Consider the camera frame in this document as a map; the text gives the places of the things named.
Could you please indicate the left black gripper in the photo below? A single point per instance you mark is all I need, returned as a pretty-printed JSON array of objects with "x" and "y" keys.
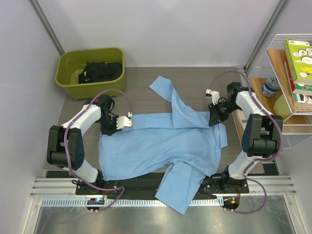
[{"x": 109, "y": 132}]

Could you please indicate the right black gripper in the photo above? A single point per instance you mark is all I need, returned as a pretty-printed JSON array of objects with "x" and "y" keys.
[{"x": 215, "y": 117}]

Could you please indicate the light blue long sleeve shirt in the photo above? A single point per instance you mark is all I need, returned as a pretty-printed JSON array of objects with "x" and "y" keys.
[{"x": 180, "y": 140}]

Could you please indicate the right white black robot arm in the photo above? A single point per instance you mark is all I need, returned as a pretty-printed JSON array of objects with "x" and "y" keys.
[{"x": 261, "y": 137}]

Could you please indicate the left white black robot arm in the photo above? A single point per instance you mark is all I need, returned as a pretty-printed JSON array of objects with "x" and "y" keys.
[{"x": 65, "y": 148}]

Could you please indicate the teal book stack bottom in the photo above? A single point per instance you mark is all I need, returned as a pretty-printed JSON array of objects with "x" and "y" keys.
[{"x": 301, "y": 93}]

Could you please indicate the black clothes in bin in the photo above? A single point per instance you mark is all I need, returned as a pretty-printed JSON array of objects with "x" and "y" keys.
[{"x": 100, "y": 72}]

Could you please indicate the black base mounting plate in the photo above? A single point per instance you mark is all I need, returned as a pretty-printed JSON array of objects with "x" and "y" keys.
[{"x": 145, "y": 187}]

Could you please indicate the blue white ceramic cup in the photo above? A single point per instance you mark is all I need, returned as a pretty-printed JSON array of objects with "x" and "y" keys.
[{"x": 270, "y": 87}]

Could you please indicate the pale yellow green object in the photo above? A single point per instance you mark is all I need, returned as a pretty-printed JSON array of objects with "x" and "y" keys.
[{"x": 281, "y": 107}]

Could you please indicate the olive green plastic bin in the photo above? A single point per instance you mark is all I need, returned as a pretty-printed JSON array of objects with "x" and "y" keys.
[{"x": 73, "y": 64}]

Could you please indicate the red book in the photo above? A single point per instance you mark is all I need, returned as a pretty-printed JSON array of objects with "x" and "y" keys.
[{"x": 288, "y": 72}]

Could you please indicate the green book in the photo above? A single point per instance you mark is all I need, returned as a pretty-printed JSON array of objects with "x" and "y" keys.
[{"x": 299, "y": 57}]

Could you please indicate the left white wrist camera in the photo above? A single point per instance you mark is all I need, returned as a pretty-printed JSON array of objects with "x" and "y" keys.
[{"x": 124, "y": 121}]

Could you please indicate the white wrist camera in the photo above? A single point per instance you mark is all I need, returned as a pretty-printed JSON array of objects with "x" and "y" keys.
[
  {"x": 213, "y": 95},
  {"x": 124, "y": 121}
]

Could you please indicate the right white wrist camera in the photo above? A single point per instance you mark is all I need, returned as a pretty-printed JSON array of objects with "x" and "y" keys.
[{"x": 213, "y": 95}]

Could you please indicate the white wire shelf rack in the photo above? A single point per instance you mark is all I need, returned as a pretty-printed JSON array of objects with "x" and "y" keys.
[{"x": 297, "y": 115}]

